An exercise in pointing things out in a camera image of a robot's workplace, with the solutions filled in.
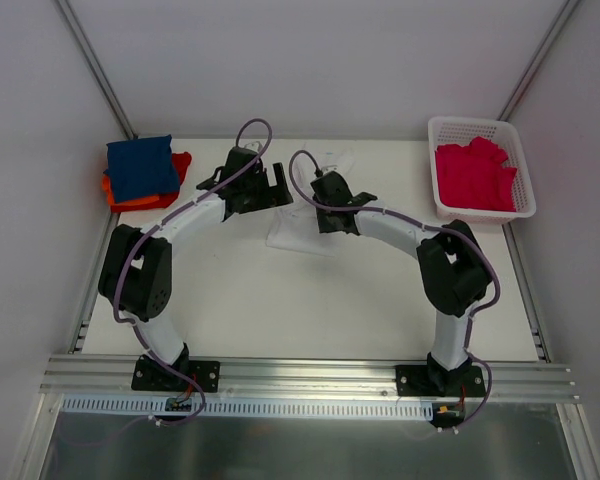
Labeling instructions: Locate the white t shirt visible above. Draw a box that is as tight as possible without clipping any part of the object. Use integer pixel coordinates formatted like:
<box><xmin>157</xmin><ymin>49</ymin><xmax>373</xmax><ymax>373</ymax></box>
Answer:
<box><xmin>266</xmin><ymin>148</ymin><xmax>355</xmax><ymax>257</ymax></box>

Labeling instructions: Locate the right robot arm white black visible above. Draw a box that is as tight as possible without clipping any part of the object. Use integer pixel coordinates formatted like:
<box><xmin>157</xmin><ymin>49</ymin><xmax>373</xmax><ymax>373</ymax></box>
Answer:
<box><xmin>311</xmin><ymin>171</ymin><xmax>494</xmax><ymax>396</ymax></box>

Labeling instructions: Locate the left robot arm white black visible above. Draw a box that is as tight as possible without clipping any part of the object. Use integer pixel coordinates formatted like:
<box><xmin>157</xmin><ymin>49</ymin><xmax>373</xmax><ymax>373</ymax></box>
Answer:
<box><xmin>98</xmin><ymin>147</ymin><xmax>292</xmax><ymax>390</ymax></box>

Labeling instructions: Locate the folded red t shirt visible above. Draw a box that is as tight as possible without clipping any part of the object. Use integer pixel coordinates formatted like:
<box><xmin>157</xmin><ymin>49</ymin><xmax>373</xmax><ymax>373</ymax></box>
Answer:
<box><xmin>110</xmin><ymin>151</ymin><xmax>193</xmax><ymax>215</ymax></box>

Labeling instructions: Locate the folded blue t shirt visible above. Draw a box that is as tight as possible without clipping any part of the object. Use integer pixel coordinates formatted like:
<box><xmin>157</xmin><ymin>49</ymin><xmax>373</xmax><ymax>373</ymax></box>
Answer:
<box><xmin>105</xmin><ymin>135</ymin><xmax>180</xmax><ymax>202</ymax></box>

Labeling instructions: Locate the white plastic basket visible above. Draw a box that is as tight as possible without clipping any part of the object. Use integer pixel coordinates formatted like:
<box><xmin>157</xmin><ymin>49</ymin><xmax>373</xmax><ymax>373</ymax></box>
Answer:
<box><xmin>428</xmin><ymin>116</ymin><xmax>536</xmax><ymax>224</ymax></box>

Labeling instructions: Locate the crumpled pink t shirt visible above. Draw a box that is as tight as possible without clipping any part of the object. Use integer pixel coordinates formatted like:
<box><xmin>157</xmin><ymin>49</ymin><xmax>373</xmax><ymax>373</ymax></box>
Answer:
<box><xmin>435</xmin><ymin>136</ymin><xmax>518</xmax><ymax>212</ymax></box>

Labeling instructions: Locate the folded orange t shirt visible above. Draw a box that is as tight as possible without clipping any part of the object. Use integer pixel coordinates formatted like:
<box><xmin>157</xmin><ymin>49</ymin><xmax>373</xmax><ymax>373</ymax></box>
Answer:
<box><xmin>101</xmin><ymin>174</ymin><xmax>160</xmax><ymax>208</ymax></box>

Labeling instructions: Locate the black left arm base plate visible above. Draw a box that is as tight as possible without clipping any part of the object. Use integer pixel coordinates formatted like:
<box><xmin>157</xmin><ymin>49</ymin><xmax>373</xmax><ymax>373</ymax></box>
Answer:
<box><xmin>131</xmin><ymin>353</ymin><xmax>220</xmax><ymax>393</ymax></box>

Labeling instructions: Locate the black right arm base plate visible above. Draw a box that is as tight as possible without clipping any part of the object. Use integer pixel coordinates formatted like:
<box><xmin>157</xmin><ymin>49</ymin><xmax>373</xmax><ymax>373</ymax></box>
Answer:
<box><xmin>394</xmin><ymin>364</ymin><xmax>488</xmax><ymax>398</ymax></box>

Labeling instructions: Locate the left aluminium frame post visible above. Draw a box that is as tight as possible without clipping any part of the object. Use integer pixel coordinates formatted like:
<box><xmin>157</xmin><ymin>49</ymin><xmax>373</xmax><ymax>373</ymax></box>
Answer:
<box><xmin>52</xmin><ymin>0</ymin><xmax>137</xmax><ymax>140</ymax></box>

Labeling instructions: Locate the aluminium frame post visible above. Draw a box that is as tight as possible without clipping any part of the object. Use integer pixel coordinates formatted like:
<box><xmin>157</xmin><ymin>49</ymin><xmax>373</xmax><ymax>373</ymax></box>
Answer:
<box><xmin>497</xmin><ymin>0</ymin><xmax>583</xmax><ymax>122</ymax></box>
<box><xmin>52</xmin><ymin>0</ymin><xmax>137</xmax><ymax>140</ymax></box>

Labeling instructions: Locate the aluminium mounting rail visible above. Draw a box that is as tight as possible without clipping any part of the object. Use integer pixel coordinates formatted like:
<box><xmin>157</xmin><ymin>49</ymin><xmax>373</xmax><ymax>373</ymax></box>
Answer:
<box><xmin>40</xmin><ymin>354</ymin><xmax>581</xmax><ymax>404</ymax></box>

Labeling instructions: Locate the right aluminium frame post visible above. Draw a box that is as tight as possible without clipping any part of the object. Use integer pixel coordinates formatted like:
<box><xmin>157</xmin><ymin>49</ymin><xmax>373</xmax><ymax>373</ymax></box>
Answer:
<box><xmin>497</xmin><ymin>0</ymin><xmax>583</xmax><ymax>122</ymax></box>

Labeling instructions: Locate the white slotted cable duct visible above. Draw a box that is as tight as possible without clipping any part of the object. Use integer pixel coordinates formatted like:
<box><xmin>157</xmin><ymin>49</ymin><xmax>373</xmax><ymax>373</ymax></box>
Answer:
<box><xmin>61</xmin><ymin>394</ymin><xmax>433</xmax><ymax>421</ymax></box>

